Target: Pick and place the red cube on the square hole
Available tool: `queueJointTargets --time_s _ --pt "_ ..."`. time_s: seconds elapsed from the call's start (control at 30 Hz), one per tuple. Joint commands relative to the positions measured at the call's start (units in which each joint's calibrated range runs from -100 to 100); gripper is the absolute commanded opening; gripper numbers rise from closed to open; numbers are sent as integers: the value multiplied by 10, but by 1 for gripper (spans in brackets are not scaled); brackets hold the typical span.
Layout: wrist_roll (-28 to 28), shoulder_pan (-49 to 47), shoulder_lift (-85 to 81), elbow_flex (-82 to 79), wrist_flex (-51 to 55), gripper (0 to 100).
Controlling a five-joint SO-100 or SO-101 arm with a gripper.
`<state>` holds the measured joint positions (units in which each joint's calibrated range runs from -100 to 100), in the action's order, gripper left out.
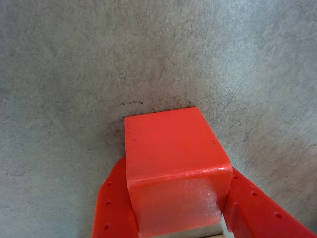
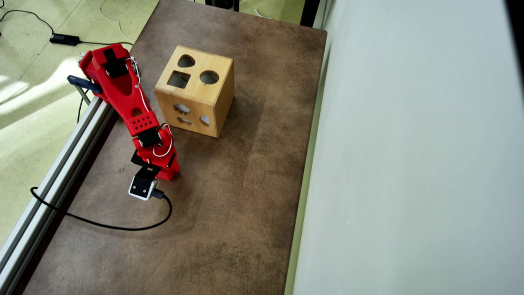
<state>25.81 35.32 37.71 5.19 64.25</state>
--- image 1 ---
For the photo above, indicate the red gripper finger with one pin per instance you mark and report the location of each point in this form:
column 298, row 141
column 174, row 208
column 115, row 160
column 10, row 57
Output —
column 114, row 205
column 260, row 215

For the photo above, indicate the red cube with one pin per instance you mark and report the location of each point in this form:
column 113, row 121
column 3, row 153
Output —
column 173, row 161

